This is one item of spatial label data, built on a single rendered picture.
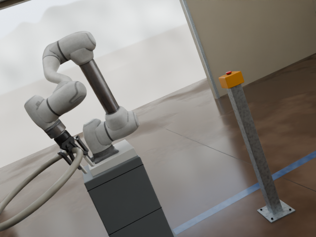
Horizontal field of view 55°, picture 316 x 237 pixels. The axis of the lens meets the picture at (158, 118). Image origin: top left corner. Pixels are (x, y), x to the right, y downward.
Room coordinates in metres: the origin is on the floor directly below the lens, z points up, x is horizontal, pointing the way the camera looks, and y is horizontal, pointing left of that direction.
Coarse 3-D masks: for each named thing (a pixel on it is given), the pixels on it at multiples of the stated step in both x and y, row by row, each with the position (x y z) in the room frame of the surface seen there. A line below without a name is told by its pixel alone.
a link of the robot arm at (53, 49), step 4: (52, 44) 1.88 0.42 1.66; (56, 44) 1.86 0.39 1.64; (48, 48) 1.88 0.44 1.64; (52, 48) 1.85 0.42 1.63; (56, 48) 1.85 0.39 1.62; (44, 52) 1.86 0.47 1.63; (48, 52) 1.84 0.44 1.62; (52, 52) 1.84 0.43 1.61; (56, 52) 1.84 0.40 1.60; (60, 52) 1.85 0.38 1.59; (44, 56) 1.83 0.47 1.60; (56, 56) 1.84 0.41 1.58; (60, 56) 1.85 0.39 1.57; (60, 60) 1.86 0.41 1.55; (64, 60) 1.88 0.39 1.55; (68, 60) 1.90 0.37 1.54; (60, 64) 1.90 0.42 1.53
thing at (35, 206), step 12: (60, 156) 1.51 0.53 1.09; (72, 168) 1.20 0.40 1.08; (24, 180) 1.49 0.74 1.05; (60, 180) 1.14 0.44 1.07; (12, 192) 1.43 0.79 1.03; (48, 192) 1.10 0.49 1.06; (0, 204) 1.36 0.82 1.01; (36, 204) 1.08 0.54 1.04; (24, 216) 1.07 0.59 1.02; (0, 228) 1.09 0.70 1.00
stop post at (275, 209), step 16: (224, 80) 1.98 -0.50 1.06; (240, 80) 1.96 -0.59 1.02; (240, 96) 1.98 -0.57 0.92; (240, 112) 1.98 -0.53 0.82; (240, 128) 2.04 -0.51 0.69; (256, 144) 1.98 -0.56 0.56; (256, 160) 1.98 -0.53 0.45; (256, 176) 2.05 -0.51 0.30; (272, 192) 1.98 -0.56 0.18; (272, 208) 1.97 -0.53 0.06; (288, 208) 1.98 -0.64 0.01
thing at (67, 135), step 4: (64, 132) 1.43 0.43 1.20; (68, 132) 1.46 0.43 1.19; (60, 136) 1.42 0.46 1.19; (64, 136) 1.42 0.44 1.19; (68, 136) 1.43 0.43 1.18; (72, 136) 1.48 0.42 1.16; (56, 140) 1.42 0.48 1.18; (60, 140) 1.42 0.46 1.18; (64, 140) 1.42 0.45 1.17; (68, 140) 1.45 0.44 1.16; (72, 140) 1.47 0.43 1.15; (60, 144) 1.43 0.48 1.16; (64, 144) 1.44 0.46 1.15; (60, 148) 1.43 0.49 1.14; (64, 148) 1.43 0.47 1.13
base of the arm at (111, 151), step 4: (108, 148) 2.05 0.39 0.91; (112, 148) 2.08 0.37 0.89; (100, 152) 2.03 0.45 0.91; (104, 152) 2.03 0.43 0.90; (108, 152) 2.04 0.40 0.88; (112, 152) 2.04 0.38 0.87; (116, 152) 2.04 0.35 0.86; (92, 156) 2.07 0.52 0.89; (96, 156) 2.04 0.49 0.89; (100, 156) 2.03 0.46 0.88; (104, 156) 2.02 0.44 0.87; (108, 156) 2.03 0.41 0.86; (92, 160) 2.07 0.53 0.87; (96, 160) 2.01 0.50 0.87; (100, 160) 2.01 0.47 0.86
